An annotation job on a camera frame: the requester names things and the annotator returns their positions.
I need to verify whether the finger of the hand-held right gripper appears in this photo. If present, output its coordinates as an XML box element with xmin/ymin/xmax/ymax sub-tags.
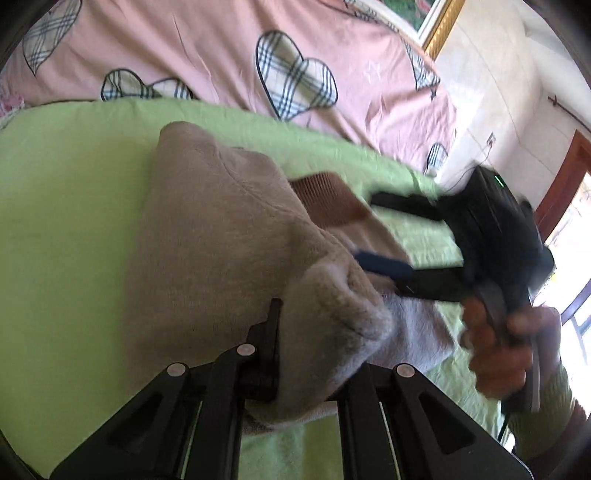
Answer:
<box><xmin>351</xmin><ymin>249</ymin><xmax>467</xmax><ymax>303</ymax></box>
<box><xmin>370</xmin><ymin>191</ymin><xmax>451</xmax><ymax>222</ymax></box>

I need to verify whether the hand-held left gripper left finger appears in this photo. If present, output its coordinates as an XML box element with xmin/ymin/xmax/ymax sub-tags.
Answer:
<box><xmin>48</xmin><ymin>298</ymin><xmax>283</xmax><ymax>480</ymax></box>

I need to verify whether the person's right hand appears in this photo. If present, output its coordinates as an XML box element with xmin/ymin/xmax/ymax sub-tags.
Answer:
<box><xmin>462</xmin><ymin>298</ymin><xmax>561</xmax><ymax>398</ymax></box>

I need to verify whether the brown wooden door frame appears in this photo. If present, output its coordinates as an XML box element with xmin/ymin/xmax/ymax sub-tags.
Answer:
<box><xmin>533</xmin><ymin>130</ymin><xmax>591</xmax><ymax>243</ymax></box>

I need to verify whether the pink heart print quilt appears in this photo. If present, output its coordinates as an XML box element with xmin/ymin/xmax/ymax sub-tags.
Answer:
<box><xmin>0</xmin><ymin>0</ymin><xmax>458</xmax><ymax>174</ymax></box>

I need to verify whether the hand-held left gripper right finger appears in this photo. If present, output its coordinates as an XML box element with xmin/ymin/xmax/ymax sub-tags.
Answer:
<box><xmin>337</xmin><ymin>362</ymin><xmax>534</xmax><ymax>480</ymax></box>

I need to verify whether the dark curtain rod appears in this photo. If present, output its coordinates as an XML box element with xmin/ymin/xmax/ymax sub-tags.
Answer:
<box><xmin>548</xmin><ymin>95</ymin><xmax>591</xmax><ymax>123</ymax></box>

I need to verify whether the green bed sheet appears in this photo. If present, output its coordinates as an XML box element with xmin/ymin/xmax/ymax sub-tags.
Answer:
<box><xmin>0</xmin><ymin>98</ymin><xmax>513</xmax><ymax>480</ymax></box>

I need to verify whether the thin wall cable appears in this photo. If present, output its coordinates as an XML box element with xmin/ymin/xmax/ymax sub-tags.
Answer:
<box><xmin>443</xmin><ymin>141</ymin><xmax>494</xmax><ymax>185</ymax></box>

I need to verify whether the beige knit sweater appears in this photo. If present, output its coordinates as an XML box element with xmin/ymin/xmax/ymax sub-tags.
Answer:
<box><xmin>122</xmin><ymin>121</ymin><xmax>458</xmax><ymax>437</ymax></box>

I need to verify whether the person's right forearm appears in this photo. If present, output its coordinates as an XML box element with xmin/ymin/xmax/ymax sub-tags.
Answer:
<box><xmin>505</xmin><ymin>360</ymin><xmax>591</xmax><ymax>462</ymax></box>

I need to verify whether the gold framed picture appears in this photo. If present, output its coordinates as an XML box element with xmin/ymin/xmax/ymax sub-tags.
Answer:
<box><xmin>383</xmin><ymin>0</ymin><xmax>467</xmax><ymax>58</ymax></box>

